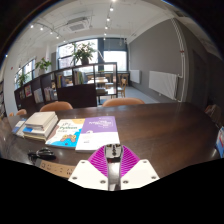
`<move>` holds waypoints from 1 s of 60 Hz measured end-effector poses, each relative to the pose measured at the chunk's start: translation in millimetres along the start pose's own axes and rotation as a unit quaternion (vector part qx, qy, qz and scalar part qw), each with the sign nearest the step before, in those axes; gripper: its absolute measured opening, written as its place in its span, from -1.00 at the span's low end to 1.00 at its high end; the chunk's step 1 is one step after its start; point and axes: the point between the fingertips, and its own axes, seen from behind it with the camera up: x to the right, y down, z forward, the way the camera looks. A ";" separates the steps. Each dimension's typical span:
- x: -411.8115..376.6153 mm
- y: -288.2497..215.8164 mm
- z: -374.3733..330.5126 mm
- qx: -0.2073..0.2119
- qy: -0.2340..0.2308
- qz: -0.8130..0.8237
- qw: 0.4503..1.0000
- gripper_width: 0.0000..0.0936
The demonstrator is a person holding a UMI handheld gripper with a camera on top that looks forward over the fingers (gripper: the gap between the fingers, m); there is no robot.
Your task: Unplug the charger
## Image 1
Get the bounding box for light wooden tables and chairs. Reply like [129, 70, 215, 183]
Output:
[87, 73, 129, 99]

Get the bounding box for small white radiator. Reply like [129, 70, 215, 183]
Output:
[129, 69, 141, 84]

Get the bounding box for dark power strip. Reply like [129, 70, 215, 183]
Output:
[34, 158, 77, 179]

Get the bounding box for blue-spined white book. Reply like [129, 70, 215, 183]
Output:
[23, 116, 59, 138]

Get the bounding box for blue and red card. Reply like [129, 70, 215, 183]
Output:
[215, 125, 224, 158]

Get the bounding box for purple and white book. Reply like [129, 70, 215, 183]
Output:
[74, 115, 121, 154]

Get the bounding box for colourful illustrated book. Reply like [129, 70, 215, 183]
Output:
[44, 118, 86, 149]

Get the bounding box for large black-framed window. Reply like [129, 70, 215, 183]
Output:
[57, 38, 129, 73]

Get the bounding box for wall bookshelf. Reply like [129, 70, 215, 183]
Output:
[0, 79, 7, 119]

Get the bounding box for ceiling air conditioner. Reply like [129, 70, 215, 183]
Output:
[64, 16, 91, 33]

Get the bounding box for small potted plant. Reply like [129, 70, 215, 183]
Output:
[34, 57, 53, 72]

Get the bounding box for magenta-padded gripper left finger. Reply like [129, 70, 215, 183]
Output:
[68, 145, 109, 191]

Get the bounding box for small blue book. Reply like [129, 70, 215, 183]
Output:
[11, 118, 28, 135]

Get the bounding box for ceiling spotlights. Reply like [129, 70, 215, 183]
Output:
[29, 0, 116, 41]

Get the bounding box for white wall pipes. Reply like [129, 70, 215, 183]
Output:
[171, 18, 188, 103]

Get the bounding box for beige book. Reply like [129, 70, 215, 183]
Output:
[23, 133, 48, 142]

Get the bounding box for thick white book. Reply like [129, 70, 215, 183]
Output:
[24, 111, 57, 132]

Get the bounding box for large potted plant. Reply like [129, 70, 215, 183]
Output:
[71, 41, 98, 66]

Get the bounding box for brown chair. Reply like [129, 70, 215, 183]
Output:
[204, 103, 221, 126]

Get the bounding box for black coiled cable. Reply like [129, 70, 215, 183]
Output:
[27, 147, 57, 163]

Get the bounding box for dark open shelf unit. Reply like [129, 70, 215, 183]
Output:
[13, 62, 118, 114]

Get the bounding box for thin white book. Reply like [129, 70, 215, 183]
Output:
[15, 120, 28, 139]

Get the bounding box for potted plant by window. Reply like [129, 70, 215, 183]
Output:
[16, 72, 29, 88]

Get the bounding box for large white radiator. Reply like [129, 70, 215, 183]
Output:
[148, 70, 179, 101]

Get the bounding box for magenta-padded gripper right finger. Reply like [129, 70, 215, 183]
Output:
[119, 145, 160, 191]

